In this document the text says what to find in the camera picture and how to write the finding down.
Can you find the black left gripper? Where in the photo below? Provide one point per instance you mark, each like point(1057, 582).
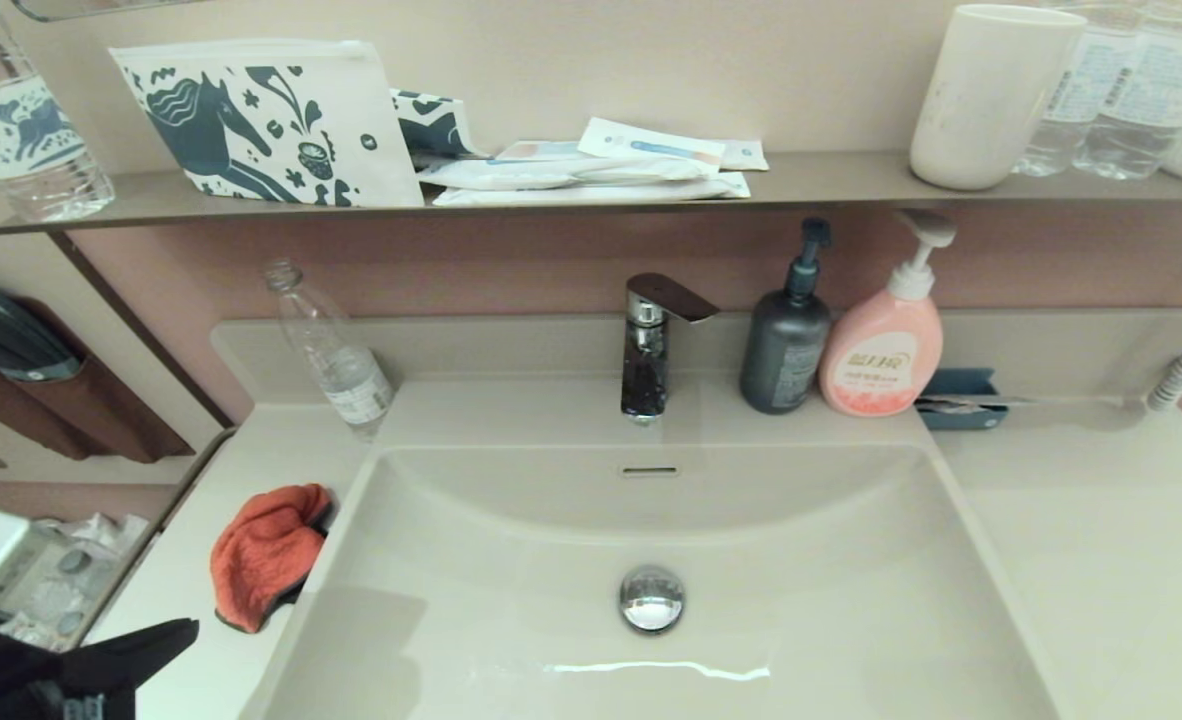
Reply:
point(1, 680)

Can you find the orange microfibre cloth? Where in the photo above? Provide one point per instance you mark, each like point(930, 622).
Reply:
point(261, 555)

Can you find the chrome faucet lever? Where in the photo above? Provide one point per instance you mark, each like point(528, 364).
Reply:
point(671, 295)

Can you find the chrome faucet body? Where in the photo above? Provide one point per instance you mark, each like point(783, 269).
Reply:
point(643, 370)

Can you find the white sink basin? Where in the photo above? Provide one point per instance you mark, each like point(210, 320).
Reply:
point(801, 560)

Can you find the grey capped water bottle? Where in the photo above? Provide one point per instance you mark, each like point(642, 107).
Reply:
point(76, 562)
point(69, 622)

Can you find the dark grey slipper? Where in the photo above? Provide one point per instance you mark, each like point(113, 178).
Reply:
point(11, 335)

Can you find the empty clear plastic bottle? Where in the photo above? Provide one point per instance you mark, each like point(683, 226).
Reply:
point(336, 360)

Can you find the chrome drain stopper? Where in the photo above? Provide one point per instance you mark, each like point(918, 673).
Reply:
point(651, 598)

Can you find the white pouch blue horse print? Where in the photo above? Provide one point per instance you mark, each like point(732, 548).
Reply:
point(251, 130)

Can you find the blue deer label water bottle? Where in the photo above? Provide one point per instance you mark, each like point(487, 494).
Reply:
point(21, 120)

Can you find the folded white blue print pouch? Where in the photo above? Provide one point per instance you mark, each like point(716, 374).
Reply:
point(431, 125)

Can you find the white crinkled plastic packet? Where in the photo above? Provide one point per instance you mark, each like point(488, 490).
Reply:
point(551, 172)

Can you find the white packet orange stripe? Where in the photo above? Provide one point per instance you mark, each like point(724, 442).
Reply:
point(541, 150)

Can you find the flat white plastic packet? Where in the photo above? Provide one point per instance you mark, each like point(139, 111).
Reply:
point(591, 193)

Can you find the dark grey pump bottle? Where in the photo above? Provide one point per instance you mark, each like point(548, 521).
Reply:
point(783, 350)

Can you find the white packet blue toothbrush print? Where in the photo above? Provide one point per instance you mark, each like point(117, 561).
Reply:
point(651, 142)

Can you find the small white sachet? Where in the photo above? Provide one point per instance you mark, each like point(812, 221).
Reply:
point(744, 155)

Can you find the pink pump soap bottle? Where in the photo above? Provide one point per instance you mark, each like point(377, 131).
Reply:
point(881, 350)

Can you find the blue soap tray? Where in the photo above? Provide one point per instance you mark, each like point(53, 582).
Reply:
point(956, 382)

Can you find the thin silver packet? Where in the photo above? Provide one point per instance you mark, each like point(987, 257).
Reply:
point(991, 400)

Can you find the white plastic cup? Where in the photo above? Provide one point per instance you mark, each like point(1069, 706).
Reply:
point(986, 100)

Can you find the clear water bottle white label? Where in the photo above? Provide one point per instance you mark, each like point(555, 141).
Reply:
point(1056, 120)
point(1141, 110)

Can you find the brown leather wall pocket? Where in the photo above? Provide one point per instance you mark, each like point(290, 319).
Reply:
point(101, 410)
point(11, 420)

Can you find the dark brown wall trim strip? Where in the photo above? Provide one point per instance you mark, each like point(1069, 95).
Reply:
point(141, 330)

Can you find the taupe wall shelf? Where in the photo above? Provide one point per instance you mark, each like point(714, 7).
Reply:
point(831, 178)

